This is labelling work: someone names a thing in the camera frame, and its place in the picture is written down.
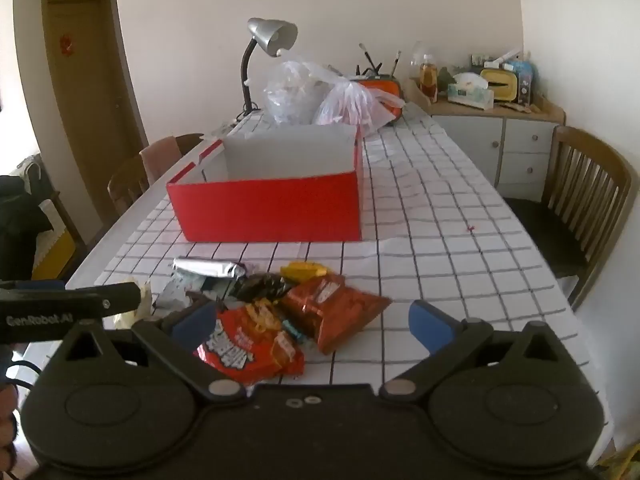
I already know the wooden slatted chair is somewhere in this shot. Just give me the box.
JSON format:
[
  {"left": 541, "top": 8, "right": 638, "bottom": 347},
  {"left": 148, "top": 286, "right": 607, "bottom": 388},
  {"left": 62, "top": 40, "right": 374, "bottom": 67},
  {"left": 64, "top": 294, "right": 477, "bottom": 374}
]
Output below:
[{"left": 501, "top": 125, "right": 633, "bottom": 310}]

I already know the yellow tissue holder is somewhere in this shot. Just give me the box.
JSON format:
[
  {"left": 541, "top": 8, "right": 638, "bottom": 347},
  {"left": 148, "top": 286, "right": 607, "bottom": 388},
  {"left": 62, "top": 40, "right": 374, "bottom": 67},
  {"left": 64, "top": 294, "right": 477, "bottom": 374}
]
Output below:
[{"left": 479, "top": 67, "right": 521, "bottom": 104}]

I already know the red cardboard box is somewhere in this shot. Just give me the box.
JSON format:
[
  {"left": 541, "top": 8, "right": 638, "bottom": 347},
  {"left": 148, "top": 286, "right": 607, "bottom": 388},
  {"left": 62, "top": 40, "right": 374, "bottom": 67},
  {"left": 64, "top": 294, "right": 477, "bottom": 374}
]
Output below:
[{"left": 166, "top": 124, "right": 364, "bottom": 243}]

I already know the silver desk lamp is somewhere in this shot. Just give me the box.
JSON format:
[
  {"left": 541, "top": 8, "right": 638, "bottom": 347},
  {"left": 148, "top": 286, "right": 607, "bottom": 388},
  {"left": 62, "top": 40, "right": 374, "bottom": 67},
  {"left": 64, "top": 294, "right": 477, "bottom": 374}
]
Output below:
[{"left": 239, "top": 17, "right": 300, "bottom": 115}]

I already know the plastic bag with red contents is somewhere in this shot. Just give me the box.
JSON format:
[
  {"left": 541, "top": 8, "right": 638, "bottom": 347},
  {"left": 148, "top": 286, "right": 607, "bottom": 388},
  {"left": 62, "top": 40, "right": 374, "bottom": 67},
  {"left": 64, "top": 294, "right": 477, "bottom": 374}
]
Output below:
[{"left": 314, "top": 79, "right": 407, "bottom": 137}]

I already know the small blue candy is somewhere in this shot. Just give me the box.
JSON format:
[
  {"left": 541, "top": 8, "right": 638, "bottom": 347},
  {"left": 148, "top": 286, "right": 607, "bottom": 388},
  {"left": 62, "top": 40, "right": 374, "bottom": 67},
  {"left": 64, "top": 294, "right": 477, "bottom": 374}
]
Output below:
[{"left": 281, "top": 319, "right": 309, "bottom": 345}]

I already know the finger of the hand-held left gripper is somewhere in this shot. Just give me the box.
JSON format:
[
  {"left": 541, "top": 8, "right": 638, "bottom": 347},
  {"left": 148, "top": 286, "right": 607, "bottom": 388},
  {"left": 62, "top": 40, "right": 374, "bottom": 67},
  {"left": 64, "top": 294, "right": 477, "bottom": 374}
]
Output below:
[
  {"left": 0, "top": 280, "right": 68, "bottom": 292},
  {"left": 77, "top": 282, "right": 141, "bottom": 327}
]

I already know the wooden door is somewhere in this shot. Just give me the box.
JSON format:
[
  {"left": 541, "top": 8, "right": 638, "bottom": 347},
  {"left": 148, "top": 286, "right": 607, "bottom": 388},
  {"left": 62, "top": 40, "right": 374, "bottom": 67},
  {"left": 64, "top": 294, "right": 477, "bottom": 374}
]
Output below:
[{"left": 41, "top": 0, "right": 146, "bottom": 221}]

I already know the orange chip bag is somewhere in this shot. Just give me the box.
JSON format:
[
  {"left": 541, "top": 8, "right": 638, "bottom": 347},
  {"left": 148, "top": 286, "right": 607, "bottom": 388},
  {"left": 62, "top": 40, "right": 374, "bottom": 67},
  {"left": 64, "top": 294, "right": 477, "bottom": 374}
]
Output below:
[{"left": 279, "top": 274, "right": 392, "bottom": 356}]

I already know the blue package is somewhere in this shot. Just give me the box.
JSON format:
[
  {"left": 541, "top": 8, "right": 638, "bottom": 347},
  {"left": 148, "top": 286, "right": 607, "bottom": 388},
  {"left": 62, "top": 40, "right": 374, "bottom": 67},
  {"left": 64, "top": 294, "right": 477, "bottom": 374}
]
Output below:
[{"left": 504, "top": 59, "right": 539, "bottom": 107}]

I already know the dark glossy snack packet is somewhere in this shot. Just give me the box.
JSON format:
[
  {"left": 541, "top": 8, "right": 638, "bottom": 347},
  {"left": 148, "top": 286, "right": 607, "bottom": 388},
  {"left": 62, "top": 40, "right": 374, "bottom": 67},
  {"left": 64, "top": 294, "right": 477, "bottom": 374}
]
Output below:
[{"left": 234, "top": 272, "right": 292, "bottom": 305}]

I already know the amber liquid bottle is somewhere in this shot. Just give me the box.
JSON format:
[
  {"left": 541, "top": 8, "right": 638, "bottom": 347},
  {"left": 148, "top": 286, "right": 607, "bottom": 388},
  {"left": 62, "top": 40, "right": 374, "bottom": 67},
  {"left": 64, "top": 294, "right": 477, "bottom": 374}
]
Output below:
[{"left": 419, "top": 53, "right": 440, "bottom": 104}]

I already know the checked tablecloth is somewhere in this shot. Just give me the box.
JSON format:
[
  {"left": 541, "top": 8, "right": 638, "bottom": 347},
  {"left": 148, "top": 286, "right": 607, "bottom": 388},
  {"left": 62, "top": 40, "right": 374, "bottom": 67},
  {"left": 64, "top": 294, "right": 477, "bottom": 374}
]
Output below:
[{"left": 65, "top": 105, "right": 594, "bottom": 392}]

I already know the silver foil snack packet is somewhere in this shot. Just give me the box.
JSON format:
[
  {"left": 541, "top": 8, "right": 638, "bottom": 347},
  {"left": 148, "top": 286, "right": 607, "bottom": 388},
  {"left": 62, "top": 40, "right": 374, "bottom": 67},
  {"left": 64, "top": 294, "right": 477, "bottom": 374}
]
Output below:
[{"left": 172, "top": 257, "right": 247, "bottom": 282}]

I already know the brown snack packet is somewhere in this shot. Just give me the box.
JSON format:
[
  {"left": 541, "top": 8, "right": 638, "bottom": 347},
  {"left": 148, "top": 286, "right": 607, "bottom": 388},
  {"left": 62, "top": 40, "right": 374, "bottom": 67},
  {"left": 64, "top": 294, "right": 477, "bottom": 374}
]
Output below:
[{"left": 184, "top": 289, "right": 217, "bottom": 308}]

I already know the clear plastic bag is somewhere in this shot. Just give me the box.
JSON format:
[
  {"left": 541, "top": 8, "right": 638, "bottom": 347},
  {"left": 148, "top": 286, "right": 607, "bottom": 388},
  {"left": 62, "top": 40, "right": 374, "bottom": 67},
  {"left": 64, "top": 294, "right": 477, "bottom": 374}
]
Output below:
[{"left": 263, "top": 50, "right": 347, "bottom": 127}]

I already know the black cable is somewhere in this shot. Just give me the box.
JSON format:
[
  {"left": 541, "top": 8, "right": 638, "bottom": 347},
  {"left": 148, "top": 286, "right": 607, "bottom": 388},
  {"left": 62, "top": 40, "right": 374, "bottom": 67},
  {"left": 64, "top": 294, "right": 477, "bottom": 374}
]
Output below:
[{"left": 0, "top": 359, "right": 48, "bottom": 392}]

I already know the yellow snack packet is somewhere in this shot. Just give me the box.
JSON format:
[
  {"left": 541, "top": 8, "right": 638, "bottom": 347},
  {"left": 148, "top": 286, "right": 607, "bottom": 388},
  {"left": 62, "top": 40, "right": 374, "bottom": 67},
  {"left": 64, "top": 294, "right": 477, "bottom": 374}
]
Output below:
[{"left": 279, "top": 260, "right": 329, "bottom": 284}]

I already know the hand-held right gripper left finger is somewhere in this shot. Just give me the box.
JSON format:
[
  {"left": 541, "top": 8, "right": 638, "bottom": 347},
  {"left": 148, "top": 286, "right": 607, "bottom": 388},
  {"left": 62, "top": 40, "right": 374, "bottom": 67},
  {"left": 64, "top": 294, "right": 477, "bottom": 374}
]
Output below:
[{"left": 64, "top": 301, "right": 247, "bottom": 403}]

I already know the orange case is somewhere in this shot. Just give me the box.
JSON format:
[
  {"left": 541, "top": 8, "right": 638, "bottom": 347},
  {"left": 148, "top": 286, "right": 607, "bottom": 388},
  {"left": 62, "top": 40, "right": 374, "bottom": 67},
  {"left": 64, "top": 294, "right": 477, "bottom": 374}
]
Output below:
[{"left": 350, "top": 77, "right": 405, "bottom": 122}]

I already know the white cabinet with wooden top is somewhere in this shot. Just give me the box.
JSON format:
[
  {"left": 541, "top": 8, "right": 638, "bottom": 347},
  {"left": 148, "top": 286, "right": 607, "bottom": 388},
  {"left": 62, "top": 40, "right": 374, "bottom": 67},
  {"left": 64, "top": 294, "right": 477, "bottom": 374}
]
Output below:
[{"left": 403, "top": 78, "right": 567, "bottom": 202}]

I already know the red noodle snack packet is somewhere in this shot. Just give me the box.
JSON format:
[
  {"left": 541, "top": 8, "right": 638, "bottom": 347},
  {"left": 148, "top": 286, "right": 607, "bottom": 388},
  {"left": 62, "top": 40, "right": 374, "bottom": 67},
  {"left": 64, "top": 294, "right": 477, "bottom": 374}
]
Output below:
[{"left": 192, "top": 299, "right": 306, "bottom": 387}]

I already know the pink cloth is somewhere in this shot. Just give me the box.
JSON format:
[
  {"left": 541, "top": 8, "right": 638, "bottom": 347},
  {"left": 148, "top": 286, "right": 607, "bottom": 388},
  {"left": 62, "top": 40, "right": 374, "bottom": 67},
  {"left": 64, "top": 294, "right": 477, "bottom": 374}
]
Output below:
[{"left": 139, "top": 135, "right": 182, "bottom": 184}]

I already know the green tissue box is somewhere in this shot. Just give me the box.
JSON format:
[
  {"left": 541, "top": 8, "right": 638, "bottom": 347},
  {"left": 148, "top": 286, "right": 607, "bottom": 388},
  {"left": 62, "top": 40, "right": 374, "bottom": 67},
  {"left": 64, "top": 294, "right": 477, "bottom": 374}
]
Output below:
[{"left": 446, "top": 82, "right": 495, "bottom": 111}]

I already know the cream snack packet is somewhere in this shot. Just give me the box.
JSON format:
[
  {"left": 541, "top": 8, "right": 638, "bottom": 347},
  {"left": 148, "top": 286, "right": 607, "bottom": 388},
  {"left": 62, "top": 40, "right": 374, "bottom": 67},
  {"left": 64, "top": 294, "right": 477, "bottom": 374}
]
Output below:
[{"left": 114, "top": 279, "right": 154, "bottom": 330}]

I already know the person's left hand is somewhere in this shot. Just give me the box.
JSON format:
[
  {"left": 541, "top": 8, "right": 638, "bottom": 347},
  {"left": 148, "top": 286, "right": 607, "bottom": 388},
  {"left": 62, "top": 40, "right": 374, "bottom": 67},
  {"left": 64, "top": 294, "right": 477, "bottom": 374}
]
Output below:
[{"left": 0, "top": 386, "right": 22, "bottom": 465}]

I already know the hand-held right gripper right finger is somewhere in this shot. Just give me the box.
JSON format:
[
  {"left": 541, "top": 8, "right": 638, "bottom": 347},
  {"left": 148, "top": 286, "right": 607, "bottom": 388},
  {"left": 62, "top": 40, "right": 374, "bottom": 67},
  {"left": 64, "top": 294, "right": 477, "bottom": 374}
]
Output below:
[{"left": 379, "top": 301, "right": 573, "bottom": 402}]

